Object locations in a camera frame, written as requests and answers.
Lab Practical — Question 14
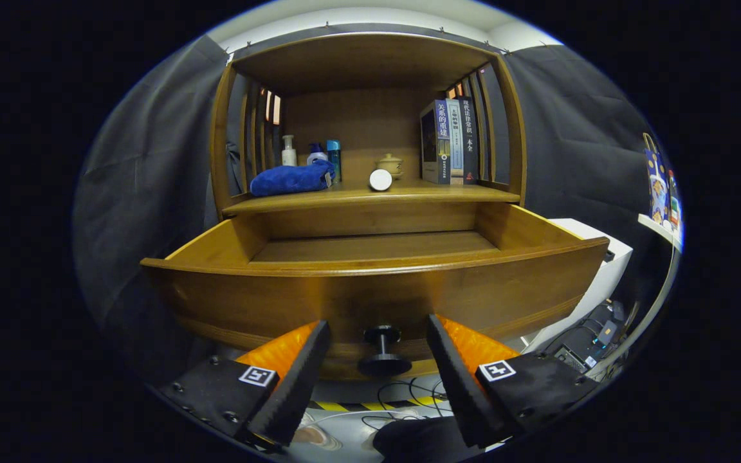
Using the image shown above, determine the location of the wooden countertop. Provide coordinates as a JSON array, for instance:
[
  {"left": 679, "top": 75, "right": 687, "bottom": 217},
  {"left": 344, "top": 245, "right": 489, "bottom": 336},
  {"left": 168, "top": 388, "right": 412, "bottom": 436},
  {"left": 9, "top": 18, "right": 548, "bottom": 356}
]
[{"left": 223, "top": 177, "right": 521, "bottom": 216}]

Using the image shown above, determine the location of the tangle of black cables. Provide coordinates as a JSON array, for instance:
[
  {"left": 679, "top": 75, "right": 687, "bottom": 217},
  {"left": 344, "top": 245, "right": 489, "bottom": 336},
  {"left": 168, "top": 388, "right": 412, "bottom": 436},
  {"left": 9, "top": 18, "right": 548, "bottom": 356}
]
[{"left": 361, "top": 378, "right": 455, "bottom": 431}]

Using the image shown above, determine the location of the wooden drawer with black knob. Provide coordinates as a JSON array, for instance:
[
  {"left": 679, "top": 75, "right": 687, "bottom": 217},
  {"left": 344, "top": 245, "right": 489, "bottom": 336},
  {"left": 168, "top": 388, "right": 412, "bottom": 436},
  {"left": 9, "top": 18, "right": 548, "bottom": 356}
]
[{"left": 140, "top": 203, "right": 609, "bottom": 381}]

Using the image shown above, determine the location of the blue dotted gift bag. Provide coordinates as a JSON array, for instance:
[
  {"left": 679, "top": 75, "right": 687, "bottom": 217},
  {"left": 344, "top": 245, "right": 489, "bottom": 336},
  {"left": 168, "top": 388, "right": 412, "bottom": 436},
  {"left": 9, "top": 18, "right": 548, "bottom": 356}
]
[{"left": 643, "top": 132, "right": 669, "bottom": 222}]

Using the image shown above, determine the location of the pale grey book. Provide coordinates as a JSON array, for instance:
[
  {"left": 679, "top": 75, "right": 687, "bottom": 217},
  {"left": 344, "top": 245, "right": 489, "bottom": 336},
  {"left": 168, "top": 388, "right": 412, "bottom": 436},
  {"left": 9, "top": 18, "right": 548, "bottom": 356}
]
[{"left": 443, "top": 98, "right": 465, "bottom": 186}]

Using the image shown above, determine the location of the beige lidded teacup with saucer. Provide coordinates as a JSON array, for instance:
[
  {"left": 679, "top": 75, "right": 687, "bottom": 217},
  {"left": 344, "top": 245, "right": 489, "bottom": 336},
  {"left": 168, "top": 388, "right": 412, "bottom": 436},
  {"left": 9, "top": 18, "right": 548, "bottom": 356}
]
[{"left": 376, "top": 153, "right": 405, "bottom": 181}]

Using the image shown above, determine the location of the blue book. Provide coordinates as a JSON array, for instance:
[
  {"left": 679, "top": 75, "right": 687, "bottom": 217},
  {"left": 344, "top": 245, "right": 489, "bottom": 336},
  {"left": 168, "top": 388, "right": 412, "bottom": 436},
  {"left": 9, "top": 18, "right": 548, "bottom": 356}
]
[{"left": 419, "top": 100, "right": 452, "bottom": 186}]

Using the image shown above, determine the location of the clear bottle with red label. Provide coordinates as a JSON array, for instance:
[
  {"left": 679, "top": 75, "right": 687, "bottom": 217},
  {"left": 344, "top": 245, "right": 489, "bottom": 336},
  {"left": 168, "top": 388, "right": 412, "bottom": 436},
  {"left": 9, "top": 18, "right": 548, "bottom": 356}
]
[{"left": 666, "top": 170, "right": 681, "bottom": 226}]

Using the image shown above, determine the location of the yellow black hazard tape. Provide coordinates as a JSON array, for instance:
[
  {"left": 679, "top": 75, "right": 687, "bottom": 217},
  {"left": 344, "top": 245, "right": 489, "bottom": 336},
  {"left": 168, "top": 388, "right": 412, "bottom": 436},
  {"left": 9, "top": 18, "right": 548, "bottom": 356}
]
[{"left": 309, "top": 395, "right": 452, "bottom": 412}]

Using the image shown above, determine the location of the white side table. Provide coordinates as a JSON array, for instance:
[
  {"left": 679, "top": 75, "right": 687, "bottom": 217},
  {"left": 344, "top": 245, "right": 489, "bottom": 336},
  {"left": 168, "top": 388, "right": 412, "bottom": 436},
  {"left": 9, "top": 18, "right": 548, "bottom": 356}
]
[{"left": 602, "top": 213, "right": 683, "bottom": 380}]

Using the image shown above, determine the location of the wooden cabinet with slatted sides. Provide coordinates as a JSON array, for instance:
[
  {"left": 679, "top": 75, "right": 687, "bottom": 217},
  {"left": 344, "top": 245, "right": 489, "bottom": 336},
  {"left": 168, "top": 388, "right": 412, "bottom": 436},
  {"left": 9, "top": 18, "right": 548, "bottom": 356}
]
[{"left": 210, "top": 32, "right": 529, "bottom": 222}]

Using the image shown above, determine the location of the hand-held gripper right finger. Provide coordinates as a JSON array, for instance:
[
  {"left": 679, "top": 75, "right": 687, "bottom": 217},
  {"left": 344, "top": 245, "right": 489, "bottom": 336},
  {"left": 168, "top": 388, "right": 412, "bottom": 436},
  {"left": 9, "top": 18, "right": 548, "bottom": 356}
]
[{"left": 426, "top": 314, "right": 603, "bottom": 449}]

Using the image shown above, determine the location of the white box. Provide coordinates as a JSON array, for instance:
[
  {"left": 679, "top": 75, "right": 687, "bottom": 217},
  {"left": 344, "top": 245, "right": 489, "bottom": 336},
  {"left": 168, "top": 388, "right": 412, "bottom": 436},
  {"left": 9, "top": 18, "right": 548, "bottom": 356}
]
[{"left": 522, "top": 219, "right": 634, "bottom": 353}]

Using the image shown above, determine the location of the blue folded towel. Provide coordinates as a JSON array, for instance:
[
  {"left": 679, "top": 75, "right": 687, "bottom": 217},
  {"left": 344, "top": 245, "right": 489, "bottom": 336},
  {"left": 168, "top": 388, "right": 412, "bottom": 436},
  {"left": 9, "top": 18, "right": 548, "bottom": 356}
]
[{"left": 250, "top": 159, "right": 337, "bottom": 197}]

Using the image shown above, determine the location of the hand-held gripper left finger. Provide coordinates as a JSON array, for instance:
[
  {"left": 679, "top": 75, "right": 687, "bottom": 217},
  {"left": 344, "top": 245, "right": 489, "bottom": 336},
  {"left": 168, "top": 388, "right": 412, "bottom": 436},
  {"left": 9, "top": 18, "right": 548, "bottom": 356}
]
[{"left": 158, "top": 320, "right": 331, "bottom": 451}]

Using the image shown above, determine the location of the black computer tower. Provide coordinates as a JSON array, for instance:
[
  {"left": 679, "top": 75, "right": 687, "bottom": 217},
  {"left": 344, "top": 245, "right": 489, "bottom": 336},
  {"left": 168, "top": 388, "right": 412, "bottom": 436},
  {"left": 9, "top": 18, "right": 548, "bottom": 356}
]
[{"left": 547, "top": 299, "right": 628, "bottom": 374}]

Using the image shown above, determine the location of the teal bottle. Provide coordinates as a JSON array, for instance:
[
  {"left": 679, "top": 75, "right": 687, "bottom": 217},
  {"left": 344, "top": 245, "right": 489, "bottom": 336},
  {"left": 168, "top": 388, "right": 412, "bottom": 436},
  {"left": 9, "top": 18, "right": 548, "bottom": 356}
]
[{"left": 326, "top": 140, "right": 342, "bottom": 183}]

